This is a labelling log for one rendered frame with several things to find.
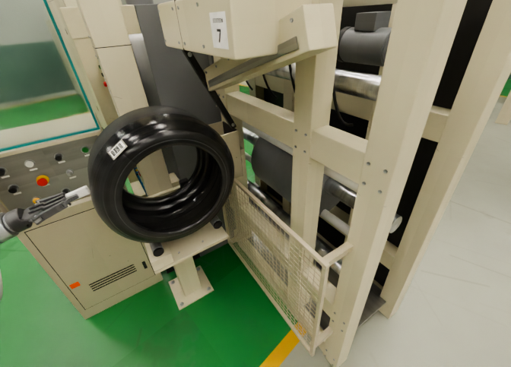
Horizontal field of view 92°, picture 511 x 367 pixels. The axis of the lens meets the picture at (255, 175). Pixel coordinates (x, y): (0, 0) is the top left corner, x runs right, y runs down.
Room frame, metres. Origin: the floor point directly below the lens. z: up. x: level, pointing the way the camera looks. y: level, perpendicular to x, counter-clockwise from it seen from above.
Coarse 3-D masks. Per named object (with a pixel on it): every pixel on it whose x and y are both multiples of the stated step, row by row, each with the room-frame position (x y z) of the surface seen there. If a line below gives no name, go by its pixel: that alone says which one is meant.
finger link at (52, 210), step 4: (56, 204) 0.67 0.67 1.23; (60, 204) 0.67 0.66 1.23; (64, 204) 0.67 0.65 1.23; (52, 208) 0.65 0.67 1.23; (56, 208) 0.66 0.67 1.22; (60, 208) 0.66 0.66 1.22; (64, 208) 0.67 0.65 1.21; (44, 212) 0.64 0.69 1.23; (48, 212) 0.64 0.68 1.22; (52, 212) 0.65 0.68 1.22; (56, 212) 0.65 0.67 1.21; (36, 216) 0.62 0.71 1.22; (40, 216) 0.62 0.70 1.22; (44, 216) 0.63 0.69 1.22; (48, 216) 0.64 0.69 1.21; (32, 220) 0.61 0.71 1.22; (40, 220) 0.62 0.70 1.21; (36, 224) 0.61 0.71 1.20
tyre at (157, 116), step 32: (128, 128) 0.80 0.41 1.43; (160, 128) 0.81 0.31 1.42; (192, 128) 0.86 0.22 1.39; (96, 160) 0.74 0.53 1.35; (128, 160) 0.72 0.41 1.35; (224, 160) 0.90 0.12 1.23; (96, 192) 0.69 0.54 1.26; (128, 192) 0.94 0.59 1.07; (192, 192) 1.06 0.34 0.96; (224, 192) 0.88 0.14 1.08; (128, 224) 0.68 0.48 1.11; (160, 224) 0.87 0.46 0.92; (192, 224) 0.80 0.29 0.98
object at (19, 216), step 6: (12, 210) 0.64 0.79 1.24; (18, 210) 0.64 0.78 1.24; (24, 210) 0.66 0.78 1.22; (42, 210) 0.66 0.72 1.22; (6, 216) 0.62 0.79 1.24; (12, 216) 0.62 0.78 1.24; (18, 216) 0.62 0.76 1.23; (24, 216) 0.63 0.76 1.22; (30, 216) 0.63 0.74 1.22; (6, 222) 0.60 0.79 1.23; (12, 222) 0.60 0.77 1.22; (18, 222) 0.61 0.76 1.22; (24, 222) 0.61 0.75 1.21; (30, 222) 0.62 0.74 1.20; (12, 228) 0.60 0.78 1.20; (18, 228) 0.60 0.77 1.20; (24, 228) 0.61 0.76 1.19
